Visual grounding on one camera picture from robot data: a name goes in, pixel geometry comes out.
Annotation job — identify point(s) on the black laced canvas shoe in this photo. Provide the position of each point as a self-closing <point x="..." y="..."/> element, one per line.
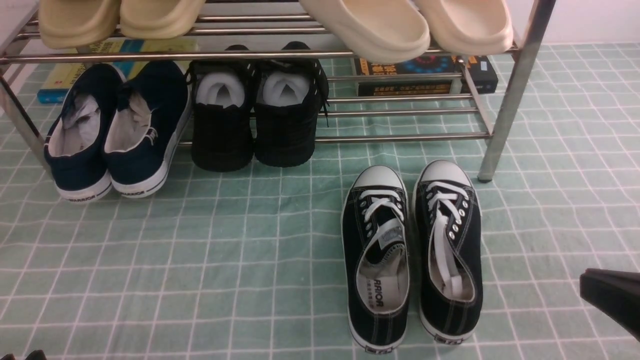
<point x="375" y="249"/>
<point x="447" y="227"/>

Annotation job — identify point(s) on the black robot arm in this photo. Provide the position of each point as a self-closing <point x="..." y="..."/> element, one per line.
<point x="616" y="293"/>

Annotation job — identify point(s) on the steel shoe rack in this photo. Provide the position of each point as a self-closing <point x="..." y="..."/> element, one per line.
<point x="494" y="132"/>

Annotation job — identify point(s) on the black sneaker right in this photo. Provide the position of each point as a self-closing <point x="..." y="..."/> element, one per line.
<point x="291" y="94"/>

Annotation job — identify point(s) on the black sneaker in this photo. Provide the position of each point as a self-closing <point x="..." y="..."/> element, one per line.
<point x="291" y="94"/>
<point x="224" y="92"/>

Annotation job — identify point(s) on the green checked floor cloth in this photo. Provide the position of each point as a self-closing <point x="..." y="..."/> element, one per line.
<point x="249" y="265"/>

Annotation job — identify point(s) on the black sneaker left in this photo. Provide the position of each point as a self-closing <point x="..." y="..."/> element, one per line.
<point x="224" y="92"/>

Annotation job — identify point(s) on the cream slipper inner right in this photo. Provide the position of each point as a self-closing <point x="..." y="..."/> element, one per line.
<point x="380" y="31"/>

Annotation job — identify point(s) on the cream slipper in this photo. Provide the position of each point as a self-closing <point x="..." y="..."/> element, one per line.
<point x="380" y="31"/>
<point x="469" y="27"/>

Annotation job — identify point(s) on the navy canvas shoe right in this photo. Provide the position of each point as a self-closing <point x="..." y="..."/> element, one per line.
<point x="152" y="111"/>

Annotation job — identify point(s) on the navy canvas shoe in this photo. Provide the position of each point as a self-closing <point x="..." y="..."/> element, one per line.
<point x="152" y="111"/>
<point x="74" y="144"/>

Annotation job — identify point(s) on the black book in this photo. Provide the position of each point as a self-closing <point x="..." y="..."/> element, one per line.
<point x="415" y="75"/>

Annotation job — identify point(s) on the cream slipper outer right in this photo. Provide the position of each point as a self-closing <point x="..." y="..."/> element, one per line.
<point x="469" y="27"/>

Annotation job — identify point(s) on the beige slipper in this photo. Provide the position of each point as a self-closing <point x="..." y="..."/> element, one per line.
<point x="158" y="19"/>
<point x="66" y="24"/>

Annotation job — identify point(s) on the navy canvas shoe left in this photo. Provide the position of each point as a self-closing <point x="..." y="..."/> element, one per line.
<point x="74" y="144"/>

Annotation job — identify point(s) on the yellow blue book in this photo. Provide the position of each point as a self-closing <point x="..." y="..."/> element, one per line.
<point x="63" y="75"/>

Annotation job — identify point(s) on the beige slipper far left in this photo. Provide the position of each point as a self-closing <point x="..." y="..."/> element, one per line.
<point x="66" y="24"/>

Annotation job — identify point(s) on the dark object bottom left corner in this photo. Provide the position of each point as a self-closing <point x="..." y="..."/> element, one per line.
<point x="34" y="355"/>

